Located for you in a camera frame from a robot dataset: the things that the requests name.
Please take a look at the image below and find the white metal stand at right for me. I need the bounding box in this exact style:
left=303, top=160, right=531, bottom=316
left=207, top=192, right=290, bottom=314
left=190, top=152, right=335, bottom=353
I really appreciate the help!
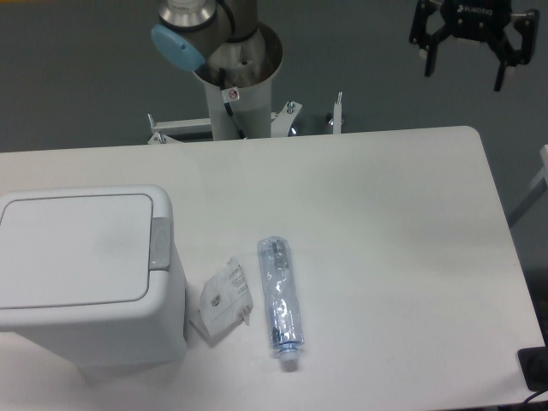
left=507, top=145, right=547, bottom=228

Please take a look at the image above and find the clear empty plastic bottle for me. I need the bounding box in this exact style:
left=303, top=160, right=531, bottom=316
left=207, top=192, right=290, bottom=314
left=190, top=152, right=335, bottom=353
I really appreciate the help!
left=257, top=236, right=305, bottom=372

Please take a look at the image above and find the grey trash can push button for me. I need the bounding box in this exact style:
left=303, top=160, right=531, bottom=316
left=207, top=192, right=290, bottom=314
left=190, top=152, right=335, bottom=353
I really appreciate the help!
left=149, top=217, right=172, bottom=271

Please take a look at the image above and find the black device at table edge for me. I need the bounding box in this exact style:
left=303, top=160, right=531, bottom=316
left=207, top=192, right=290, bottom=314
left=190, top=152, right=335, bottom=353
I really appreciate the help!
left=517, top=347, right=547, bottom=391

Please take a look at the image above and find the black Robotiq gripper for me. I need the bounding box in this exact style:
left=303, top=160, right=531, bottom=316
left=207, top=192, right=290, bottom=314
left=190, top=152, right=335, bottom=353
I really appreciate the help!
left=408, top=0, right=539, bottom=92

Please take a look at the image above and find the white crumpled paper packet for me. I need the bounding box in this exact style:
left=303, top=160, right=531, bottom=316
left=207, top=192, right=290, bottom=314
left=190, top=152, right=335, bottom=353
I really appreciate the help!
left=189, top=256, right=253, bottom=346

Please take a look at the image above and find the black cable on pedestal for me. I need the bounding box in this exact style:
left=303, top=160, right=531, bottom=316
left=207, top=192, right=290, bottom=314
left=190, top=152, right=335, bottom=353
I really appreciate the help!
left=217, top=67, right=248, bottom=140

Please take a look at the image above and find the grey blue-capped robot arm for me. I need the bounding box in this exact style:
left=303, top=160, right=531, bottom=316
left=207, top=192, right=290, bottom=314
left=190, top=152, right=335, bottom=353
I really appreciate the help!
left=151, top=1, right=540, bottom=91

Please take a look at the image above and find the white plastic trash can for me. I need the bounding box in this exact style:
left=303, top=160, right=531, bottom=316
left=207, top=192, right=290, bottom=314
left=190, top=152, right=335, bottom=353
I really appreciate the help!
left=1, top=184, right=188, bottom=368

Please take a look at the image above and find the white metal base frame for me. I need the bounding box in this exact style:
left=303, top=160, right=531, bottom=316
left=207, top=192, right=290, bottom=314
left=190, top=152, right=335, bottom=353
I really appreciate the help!
left=146, top=91, right=346, bottom=146

